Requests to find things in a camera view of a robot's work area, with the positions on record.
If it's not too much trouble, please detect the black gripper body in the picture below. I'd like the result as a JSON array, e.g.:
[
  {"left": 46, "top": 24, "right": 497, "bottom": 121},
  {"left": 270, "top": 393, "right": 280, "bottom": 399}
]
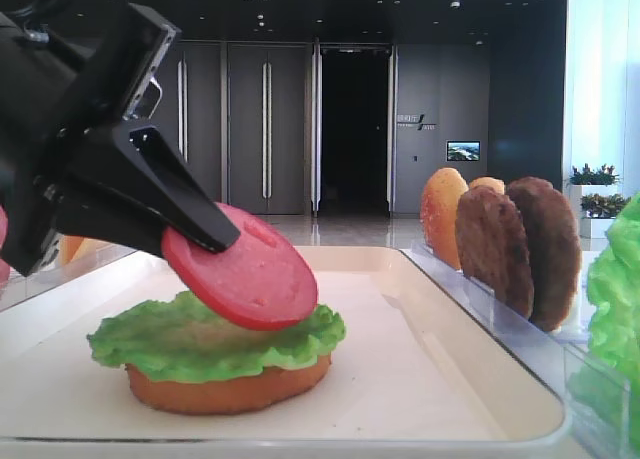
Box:
[{"left": 1, "top": 15, "right": 124, "bottom": 276}]

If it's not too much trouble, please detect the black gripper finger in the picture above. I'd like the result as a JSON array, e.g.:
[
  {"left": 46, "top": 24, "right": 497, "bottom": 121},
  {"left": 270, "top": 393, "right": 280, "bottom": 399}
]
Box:
[
  {"left": 64, "top": 121, "right": 240, "bottom": 253},
  {"left": 49, "top": 176, "right": 167, "bottom": 257}
]

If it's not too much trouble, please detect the red tomato slice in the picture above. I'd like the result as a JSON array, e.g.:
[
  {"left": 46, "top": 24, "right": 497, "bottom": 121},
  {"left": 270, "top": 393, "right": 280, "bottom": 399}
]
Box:
[
  {"left": 0, "top": 203, "right": 11, "bottom": 289},
  {"left": 161, "top": 203, "right": 318, "bottom": 331}
]

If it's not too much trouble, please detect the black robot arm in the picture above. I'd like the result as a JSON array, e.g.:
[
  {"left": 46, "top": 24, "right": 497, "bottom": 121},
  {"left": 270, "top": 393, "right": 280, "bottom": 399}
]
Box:
[{"left": 1, "top": 0, "right": 239, "bottom": 276}]

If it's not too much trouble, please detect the left orange cheese slice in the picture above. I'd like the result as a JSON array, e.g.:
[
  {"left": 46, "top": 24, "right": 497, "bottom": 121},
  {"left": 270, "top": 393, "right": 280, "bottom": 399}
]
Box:
[{"left": 58, "top": 235, "right": 104, "bottom": 266}]

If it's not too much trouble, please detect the green lettuce leaf on tray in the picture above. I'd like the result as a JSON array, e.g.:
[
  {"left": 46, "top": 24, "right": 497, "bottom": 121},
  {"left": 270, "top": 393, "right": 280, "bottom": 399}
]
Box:
[{"left": 87, "top": 291, "right": 346, "bottom": 384}]

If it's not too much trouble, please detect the bread slice under lettuce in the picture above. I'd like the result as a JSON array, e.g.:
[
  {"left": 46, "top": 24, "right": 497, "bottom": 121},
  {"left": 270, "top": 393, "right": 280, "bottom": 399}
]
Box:
[{"left": 125, "top": 354, "right": 332, "bottom": 415}]

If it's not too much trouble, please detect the left brown meat patty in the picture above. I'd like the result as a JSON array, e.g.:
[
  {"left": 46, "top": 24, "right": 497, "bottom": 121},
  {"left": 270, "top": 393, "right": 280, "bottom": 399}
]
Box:
[{"left": 455, "top": 185, "right": 534, "bottom": 319}]

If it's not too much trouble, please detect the right dark meat patty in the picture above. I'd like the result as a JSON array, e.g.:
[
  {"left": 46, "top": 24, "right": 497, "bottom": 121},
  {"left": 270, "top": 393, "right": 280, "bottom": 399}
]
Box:
[{"left": 506, "top": 176, "right": 581, "bottom": 332}]

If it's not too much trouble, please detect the upright green lettuce leaf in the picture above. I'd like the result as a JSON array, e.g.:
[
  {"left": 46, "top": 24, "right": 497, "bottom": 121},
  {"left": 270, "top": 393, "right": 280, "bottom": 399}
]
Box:
[{"left": 587, "top": 195, "right": 639, "bottom": 382}]

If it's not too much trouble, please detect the left clear acrylic rack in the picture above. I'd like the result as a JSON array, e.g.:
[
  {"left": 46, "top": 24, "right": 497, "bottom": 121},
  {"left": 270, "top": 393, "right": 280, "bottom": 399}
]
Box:
[{"left": 1, "top": 240, "right": 135, "bottom": 311}]

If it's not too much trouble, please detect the clear acrylic rack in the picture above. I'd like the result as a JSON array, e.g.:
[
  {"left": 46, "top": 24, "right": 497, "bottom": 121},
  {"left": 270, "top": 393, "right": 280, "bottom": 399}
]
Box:
[
  {"left": 404, "top": 242, "right": 639, "bottom": 458},
  {"left": 1, "top": 240, "right": 135, "bottom": 311}
]

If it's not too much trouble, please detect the dark double door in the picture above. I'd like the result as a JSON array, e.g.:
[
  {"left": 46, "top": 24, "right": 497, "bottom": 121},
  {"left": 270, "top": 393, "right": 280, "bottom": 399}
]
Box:
[{"left": 153, "top": 41, "right": 310, "bottom": 215}]

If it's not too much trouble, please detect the left golden bun slice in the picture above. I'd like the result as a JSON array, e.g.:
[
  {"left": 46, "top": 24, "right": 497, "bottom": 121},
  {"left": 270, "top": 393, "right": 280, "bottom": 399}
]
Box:
[{"left": 420, "top": 167, "right": 468, "bottom": 270}]

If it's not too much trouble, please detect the golden bun slice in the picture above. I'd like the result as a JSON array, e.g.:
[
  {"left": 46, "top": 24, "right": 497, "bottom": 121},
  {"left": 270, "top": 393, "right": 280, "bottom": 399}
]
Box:
[
  {"left": 420, "top": 167, "right": 468, "bottom": 270},
  {"left": 469, "top": 176, "right": 505, "bottom": 195}
]

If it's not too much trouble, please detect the cream rectangular serving tray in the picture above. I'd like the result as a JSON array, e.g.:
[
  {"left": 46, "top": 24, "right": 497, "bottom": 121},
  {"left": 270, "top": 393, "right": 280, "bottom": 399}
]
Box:
[{"left": 1, "top": 247, "right": 571, "bottom": 458}]

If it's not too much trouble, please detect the right golden bun slice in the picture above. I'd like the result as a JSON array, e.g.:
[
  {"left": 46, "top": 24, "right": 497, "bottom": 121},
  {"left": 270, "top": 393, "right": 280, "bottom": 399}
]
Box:
[{"left": 469, "top": 176, "right": 505, "bottom": 195}]

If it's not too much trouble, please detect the white planter with plants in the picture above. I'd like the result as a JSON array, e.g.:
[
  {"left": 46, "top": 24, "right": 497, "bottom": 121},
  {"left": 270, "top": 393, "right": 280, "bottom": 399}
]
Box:
[{"left": 568, "top": 163, "right": 630, "bottom": 239}]

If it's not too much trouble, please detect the right clear acrylic rack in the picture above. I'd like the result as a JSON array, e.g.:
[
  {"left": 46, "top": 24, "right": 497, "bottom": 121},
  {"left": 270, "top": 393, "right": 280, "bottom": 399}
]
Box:
[{"left": 404, "top": 242, "right": 639, "bottom": 458}]

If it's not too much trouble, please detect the small wall display screen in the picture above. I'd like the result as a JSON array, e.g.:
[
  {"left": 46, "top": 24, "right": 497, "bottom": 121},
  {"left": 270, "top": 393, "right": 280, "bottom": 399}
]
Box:
[{"left": 446, "top": 141, "right": 481, "bottom": 162}]

